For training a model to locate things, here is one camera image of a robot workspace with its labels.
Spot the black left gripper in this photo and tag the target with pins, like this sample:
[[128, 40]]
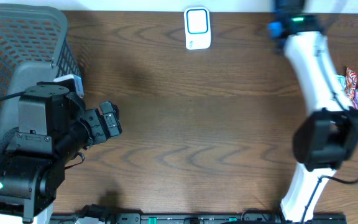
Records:
[[95, 125]]

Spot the light green wipes packet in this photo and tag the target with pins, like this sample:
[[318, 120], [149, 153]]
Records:
[[342, 81]]

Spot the red orange chocolate bar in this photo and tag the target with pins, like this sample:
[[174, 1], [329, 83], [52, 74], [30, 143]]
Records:
[[351, 83]]

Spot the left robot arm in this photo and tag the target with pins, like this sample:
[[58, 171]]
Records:
[[54, 126]]

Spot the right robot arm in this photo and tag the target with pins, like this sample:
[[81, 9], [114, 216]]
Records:
[[329, 134]]

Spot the grey plastic mesh basket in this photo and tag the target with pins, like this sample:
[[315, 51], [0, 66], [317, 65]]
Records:
[[34, 48]]

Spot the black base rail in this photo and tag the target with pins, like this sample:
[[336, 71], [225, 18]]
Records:
[[135, 218]]

